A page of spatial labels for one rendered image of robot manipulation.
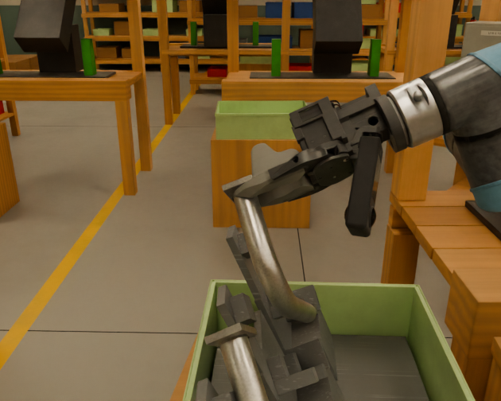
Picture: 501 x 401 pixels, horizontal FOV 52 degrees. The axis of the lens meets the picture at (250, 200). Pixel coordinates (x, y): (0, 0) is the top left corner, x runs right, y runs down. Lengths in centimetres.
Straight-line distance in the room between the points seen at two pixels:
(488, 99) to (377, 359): 58
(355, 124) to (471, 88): 13
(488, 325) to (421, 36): 81
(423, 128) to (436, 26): 99
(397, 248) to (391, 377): 82
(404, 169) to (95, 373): 152
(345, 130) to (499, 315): 69
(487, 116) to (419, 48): 96
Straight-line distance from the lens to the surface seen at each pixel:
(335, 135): 61
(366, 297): 106
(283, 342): 90
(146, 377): 231
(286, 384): 74
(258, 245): 61
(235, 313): 66
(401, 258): 179
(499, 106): 65
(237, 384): 53
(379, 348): 108
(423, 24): 159
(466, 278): 126
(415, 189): 170
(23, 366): 252
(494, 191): 68
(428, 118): 62
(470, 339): 124
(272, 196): 65
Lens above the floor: 150
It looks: 22 degrees down
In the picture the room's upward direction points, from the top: straight up
